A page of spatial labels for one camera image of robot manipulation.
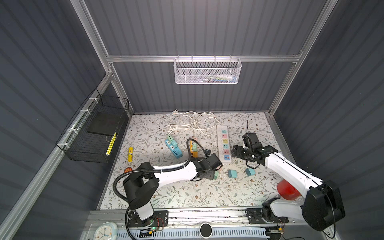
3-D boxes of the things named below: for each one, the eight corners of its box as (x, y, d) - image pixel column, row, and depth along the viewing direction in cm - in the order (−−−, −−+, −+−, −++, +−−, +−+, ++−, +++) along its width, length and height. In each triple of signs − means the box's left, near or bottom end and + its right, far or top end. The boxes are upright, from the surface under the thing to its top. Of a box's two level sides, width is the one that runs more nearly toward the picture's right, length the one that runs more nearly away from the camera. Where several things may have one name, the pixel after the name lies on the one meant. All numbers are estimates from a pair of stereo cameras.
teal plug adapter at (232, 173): (228, 177, 89) (229, 176, 87) (227, 171, 91) (228, 169, 90) (237, 177, 89) (237, 176, 87) (235, 171, 91) (236, 169, 90)
